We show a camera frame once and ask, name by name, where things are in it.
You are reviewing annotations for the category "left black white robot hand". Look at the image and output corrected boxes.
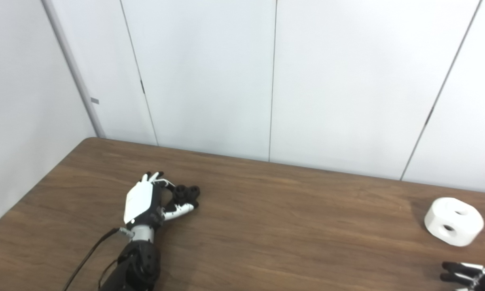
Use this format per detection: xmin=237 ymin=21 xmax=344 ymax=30
xmin=123 ymin=171 xmax=198 ymax=228

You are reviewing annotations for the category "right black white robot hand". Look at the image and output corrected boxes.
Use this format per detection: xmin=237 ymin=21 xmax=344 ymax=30
xmin=441 ymin=261 xmax=485 ymax=291

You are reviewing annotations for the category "black flanged holder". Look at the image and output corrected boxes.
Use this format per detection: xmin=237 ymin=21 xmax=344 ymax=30
xmin=172 ymin=185 xmax=201 ymax=210

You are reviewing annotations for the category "round white piece with holes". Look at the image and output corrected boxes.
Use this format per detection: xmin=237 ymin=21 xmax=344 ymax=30
xmin=424 ymin=197 xmax=485 ymax=247

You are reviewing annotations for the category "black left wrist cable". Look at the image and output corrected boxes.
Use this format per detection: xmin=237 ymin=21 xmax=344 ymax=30
xmin=62 ymin=228 xmax=136 ymax=291

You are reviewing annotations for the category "grey vertical wall post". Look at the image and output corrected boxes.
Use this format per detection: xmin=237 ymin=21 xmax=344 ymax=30
xmin=41 ymin=0 xmax=106 ymax=139

